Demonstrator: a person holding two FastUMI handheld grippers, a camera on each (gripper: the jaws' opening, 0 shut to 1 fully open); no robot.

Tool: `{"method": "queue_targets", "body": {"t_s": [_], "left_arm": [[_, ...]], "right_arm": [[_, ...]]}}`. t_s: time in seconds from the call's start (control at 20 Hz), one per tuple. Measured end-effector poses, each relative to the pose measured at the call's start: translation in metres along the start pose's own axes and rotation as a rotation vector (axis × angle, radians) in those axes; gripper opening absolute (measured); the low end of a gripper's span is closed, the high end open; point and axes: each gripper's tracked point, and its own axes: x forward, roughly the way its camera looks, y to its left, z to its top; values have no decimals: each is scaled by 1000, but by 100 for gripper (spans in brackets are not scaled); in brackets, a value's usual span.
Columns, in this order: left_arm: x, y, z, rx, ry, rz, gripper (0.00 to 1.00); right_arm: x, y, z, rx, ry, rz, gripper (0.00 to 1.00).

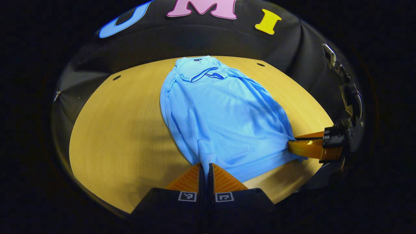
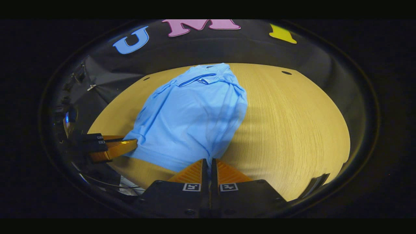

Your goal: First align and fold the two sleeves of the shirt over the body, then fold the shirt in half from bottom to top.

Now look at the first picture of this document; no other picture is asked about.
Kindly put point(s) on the small silver clip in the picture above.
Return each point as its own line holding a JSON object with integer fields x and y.
{"x": 57, "y": 95}

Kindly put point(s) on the black backdrop cloth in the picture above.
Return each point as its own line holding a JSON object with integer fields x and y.
{"x": 195, "y": 42}

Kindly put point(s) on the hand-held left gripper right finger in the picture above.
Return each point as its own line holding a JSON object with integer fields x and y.
{"x": 221, "y": 208}

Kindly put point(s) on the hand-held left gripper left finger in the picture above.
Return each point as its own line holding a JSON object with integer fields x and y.
{"x": 195, "y": 208}

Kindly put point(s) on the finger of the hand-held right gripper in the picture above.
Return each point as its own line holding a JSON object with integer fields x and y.
{"x": 334, "y": 130}
{"x": 308, "y": 149}

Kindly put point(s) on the light blue T-shirt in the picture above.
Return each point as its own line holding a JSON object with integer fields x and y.
{"x": 221, "y": 117}

